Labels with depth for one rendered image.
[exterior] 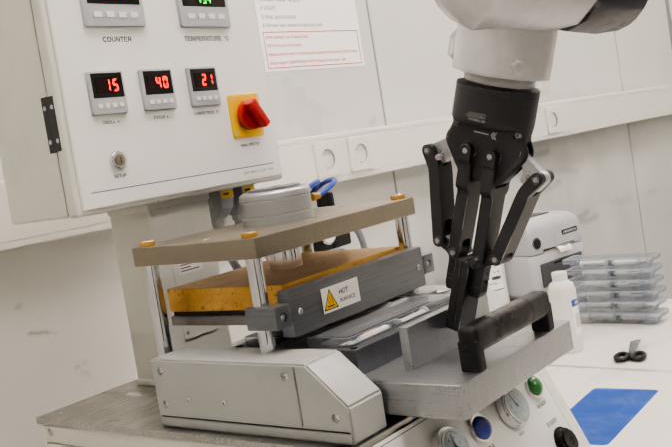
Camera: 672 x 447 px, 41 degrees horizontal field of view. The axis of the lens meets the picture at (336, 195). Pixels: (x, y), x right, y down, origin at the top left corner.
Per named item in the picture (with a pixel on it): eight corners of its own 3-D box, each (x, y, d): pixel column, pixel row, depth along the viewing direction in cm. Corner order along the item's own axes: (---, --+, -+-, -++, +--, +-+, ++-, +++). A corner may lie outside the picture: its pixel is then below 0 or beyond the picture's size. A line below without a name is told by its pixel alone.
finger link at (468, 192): (473, 146, 81) (460, 142, 82) (452, 262, 85) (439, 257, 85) (495, 142, 84) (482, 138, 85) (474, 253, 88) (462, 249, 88)
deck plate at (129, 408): (36, 424, 104) (35, 415, 104) (246, 343, 131) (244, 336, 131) (350, 461, 75) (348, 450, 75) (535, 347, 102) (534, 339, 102)
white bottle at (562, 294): (560, 355, 162) (548, 276, 161) (553, 349, 167) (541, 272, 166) (588, 351, 162) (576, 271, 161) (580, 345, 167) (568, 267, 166)
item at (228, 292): (172, 325, 98) (157, 239, 97) (303, 281, 115) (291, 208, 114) (290, 325, 87) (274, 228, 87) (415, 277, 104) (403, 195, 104)
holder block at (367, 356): (233, 371, 93) (229, 347, 93) (350, 323, 109) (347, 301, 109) (360, 377, 83) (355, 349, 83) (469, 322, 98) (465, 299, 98)
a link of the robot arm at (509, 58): (530, 28, 74) (518, 95, 75) (593, 28, 83) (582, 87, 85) (404, 8, 81) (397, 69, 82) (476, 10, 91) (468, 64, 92)
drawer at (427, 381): (220, 409, 94) (208, 336, 93) (349, 351, 111) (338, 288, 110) (467, 430, 75) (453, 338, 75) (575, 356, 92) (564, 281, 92)
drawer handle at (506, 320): (461, 372, 79) (454, 327, 79) (537, 328, 91) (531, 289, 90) (481, 373, 78) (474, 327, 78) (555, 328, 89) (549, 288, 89)
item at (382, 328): (353, 361, 84) (349, 338, 84) (307, 360, 88) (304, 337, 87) (455, 313, 98) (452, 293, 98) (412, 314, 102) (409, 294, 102)
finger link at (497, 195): (503, 144, 84) (517, 147, 83) (487, 258, 87) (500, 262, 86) (481, 148, 81) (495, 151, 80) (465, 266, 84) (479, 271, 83)
